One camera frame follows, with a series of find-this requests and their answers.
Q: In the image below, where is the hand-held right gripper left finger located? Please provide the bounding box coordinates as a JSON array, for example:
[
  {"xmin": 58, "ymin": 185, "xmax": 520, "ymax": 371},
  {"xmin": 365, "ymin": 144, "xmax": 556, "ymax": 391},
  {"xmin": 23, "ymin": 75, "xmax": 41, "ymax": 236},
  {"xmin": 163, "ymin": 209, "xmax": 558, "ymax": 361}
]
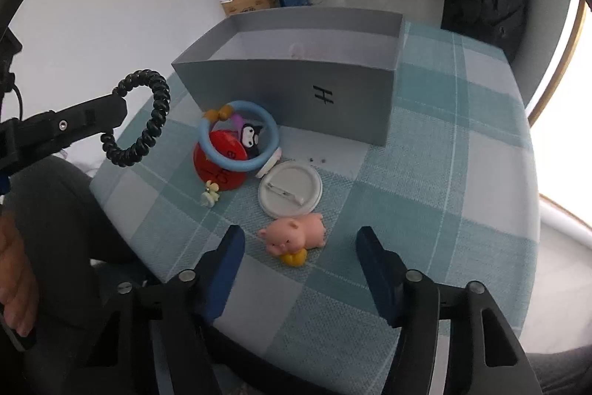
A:
[{"xmin": 69, "ymin": 225, "xmax": 246, "ymax": 395}]

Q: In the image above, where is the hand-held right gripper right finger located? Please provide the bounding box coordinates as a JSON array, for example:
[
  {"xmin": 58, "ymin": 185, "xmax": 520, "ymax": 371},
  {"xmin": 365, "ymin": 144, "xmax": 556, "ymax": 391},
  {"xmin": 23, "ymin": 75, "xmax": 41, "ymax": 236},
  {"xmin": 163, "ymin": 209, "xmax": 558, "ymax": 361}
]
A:
[{"xmin": 355, "ymin": 226, "xmax": 542, "ymax": 395}]

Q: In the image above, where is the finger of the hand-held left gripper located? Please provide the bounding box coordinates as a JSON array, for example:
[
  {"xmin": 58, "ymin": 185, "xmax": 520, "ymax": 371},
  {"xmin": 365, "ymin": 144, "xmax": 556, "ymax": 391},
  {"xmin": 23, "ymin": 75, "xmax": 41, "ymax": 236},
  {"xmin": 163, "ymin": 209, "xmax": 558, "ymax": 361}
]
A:
[{"xmin": 0, "ymin": 93, "xmax": 129, "ymax": 181}]

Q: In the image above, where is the pink pig toy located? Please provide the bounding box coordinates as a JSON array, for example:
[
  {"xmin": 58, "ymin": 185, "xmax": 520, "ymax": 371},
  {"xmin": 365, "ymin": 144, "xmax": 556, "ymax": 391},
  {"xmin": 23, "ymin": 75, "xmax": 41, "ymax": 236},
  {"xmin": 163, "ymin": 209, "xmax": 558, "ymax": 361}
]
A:
[{"xmin": 257, "ymin": 212, "xmax": 326, "ymax": 268}]

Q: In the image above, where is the small flower charm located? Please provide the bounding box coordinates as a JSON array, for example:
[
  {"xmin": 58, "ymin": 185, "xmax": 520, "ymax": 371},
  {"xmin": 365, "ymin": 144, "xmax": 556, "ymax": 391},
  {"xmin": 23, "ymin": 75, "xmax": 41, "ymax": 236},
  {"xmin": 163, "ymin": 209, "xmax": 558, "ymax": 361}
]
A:
[{"xmin": 200, "ymin": 180, "xmax": 220, "ymax": 207}]

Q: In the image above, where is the black spiral hair tie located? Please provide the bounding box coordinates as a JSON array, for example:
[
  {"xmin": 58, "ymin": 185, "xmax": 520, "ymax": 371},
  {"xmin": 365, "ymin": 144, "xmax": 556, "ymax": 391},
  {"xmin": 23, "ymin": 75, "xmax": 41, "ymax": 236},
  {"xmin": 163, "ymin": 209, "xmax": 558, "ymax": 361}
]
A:
[{"xmin": 100, "ymin": 70, "xmax": 171, "ymax": 167}]

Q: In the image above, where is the red round badge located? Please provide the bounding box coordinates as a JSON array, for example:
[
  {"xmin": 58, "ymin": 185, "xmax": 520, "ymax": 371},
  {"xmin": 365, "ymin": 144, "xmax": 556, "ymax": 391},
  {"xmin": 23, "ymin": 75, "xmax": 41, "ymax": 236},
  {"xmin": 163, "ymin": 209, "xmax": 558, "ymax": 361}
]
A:
[{"xmin": 193, "ymin": 130, "xmax": 250, "ymax": 192}]

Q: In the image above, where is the white round badge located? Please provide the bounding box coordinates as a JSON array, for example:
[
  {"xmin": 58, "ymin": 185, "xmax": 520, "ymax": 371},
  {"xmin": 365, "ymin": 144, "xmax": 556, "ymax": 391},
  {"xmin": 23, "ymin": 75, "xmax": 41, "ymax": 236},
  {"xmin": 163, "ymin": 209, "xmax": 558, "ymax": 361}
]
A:
[{"xmin": 258, "ymin": 160, "xmax": 323, "ymax": 220}]

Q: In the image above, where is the black cartoon character badge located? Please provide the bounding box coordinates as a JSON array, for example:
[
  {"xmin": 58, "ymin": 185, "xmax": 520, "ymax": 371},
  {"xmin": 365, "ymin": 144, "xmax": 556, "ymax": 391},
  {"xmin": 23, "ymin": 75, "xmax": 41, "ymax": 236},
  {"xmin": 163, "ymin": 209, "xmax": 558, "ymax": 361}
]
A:
[{"xmin": 233, "ymin": 122, "xmax": 284, "ymax": 178}]

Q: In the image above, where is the blue beaded bracelet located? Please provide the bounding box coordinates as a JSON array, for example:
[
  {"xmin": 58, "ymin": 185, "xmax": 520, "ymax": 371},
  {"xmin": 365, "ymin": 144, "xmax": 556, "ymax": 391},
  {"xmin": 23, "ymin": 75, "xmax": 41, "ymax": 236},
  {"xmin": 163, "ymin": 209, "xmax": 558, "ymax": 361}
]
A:
[{"xmin": 199, "ymin": 100, "xmax": 279, "ymax": 173}]

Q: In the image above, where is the grey cardboard box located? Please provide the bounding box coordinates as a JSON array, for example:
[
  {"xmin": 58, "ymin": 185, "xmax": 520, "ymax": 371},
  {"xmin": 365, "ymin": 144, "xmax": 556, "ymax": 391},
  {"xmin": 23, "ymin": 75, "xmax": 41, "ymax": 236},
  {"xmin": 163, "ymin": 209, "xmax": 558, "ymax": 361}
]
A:
[{"xmin": 171, "ymin": 6, "xmax": 405, "ymax": 147}]

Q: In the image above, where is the person's left hand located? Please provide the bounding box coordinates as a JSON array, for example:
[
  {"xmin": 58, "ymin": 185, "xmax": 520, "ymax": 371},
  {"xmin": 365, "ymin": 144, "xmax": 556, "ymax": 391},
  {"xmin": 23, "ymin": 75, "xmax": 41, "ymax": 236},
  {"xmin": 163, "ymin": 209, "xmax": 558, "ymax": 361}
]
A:
[{"xmin": 0, "ymin": 217, "xmax": 40, "ymax": 338}]

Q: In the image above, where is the person's leg in dark trousers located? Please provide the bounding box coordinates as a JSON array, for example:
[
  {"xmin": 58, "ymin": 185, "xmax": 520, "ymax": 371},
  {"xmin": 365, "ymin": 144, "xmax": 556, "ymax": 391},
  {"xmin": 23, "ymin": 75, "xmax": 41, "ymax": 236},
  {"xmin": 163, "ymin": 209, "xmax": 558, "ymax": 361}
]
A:
[{"xmin": 0, "ymin": 157, "xmax": 162, "ymax": 395}]

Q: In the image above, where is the gold curved frame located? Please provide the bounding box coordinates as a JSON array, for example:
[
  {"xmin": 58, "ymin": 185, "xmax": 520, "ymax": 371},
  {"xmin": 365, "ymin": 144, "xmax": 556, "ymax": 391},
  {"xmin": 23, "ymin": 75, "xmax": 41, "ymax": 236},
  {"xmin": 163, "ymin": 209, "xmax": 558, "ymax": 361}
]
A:
[{"xmin": 527, "ymin": 0, "xmax": 588, "ymax": 127}]

